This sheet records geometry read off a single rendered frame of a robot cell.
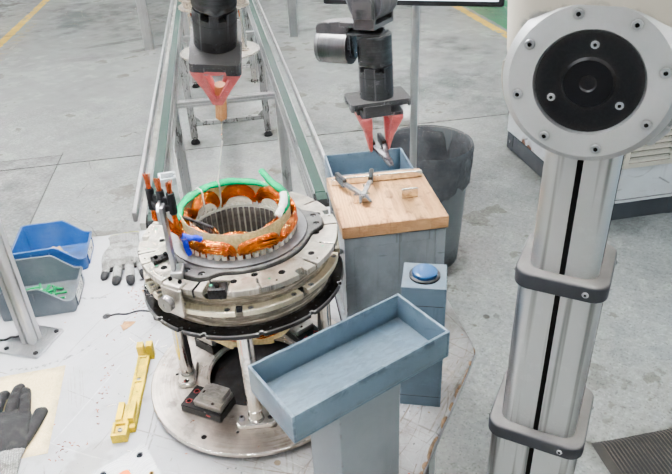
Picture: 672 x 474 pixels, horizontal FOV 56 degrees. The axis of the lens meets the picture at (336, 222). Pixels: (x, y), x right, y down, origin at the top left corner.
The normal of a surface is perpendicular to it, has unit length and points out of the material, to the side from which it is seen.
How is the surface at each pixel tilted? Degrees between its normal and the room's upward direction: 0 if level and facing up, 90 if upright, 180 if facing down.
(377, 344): 0
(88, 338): 0
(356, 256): 90
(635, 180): 90
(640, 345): 0
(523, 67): 90
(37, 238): 88
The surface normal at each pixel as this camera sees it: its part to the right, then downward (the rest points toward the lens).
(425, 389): -0.16, 0.50
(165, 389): -0.04, -0.86
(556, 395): -0.44, 0.47
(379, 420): 0.58, 0.39
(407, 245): 0.15, 0.49
